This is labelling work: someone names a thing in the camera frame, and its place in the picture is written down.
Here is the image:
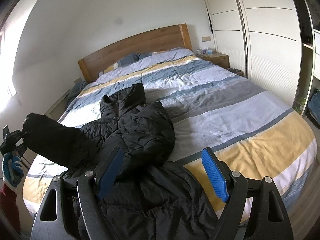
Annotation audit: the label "striped duvet on bed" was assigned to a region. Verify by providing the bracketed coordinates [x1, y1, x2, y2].
[23, 48, 317, 215]

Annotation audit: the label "wooden headboard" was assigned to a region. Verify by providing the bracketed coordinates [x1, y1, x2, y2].
[78, 23, 192, 83]

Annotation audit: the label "dark teal cloth bundle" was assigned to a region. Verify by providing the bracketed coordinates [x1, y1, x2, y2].
[67, 81, 88, 106]

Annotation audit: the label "striped pillow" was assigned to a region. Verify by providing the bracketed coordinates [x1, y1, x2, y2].
[98, 53, 152, 77]

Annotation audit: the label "beige wall switch plate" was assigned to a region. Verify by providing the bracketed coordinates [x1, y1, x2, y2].
[202, 36, 211, 42]

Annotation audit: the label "black puffer jacket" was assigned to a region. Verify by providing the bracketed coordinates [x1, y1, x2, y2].
[23, 83, 218, 239]

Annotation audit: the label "white sliding wardrobe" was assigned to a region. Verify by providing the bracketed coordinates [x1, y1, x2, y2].
[205, 0, 302, 106]

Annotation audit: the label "blue white gloved left hand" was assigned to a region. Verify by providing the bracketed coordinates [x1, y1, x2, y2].
[2, 150, 24, 191]

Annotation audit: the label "red sleeve left forearm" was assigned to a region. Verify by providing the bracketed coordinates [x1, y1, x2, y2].
[1, 183, 21, 236]

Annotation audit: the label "dark wastebasket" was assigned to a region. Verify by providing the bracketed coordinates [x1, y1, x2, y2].
[227, 68, 245, 77]

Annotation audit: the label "wooden nightstand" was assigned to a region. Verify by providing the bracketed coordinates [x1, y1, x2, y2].
[197, 52, 229, 69]

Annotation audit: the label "items on nightstand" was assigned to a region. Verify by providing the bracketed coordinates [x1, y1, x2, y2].
[197, 48, 213, 56]

